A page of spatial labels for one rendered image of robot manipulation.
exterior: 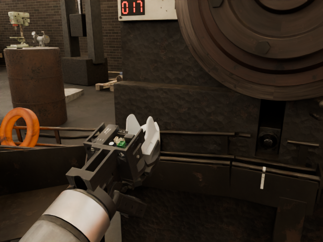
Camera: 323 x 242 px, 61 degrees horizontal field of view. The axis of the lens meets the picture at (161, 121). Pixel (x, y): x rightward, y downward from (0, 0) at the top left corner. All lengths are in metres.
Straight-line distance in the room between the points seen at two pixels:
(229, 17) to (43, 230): 0.46
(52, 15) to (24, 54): 6.23
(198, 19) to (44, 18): 9.07
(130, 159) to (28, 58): 2.89
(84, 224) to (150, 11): 0.65
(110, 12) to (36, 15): 2.72
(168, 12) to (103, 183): 0.58
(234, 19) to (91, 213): 0.41
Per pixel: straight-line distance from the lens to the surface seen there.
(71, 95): 4.70
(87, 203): 0.34
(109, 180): 0.39
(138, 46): 0.89
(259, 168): 0.70
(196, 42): 0.66
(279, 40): 0.55
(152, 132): 0.46
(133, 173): 0.40
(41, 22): 9.74
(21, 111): 1.18
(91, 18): 5.93
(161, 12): 0.84
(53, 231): 0.33
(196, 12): 0.64
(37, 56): 3.22
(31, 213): 0.78
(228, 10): 0.56
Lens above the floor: 1.02
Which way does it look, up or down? 17 degrees down
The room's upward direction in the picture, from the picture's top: straight up
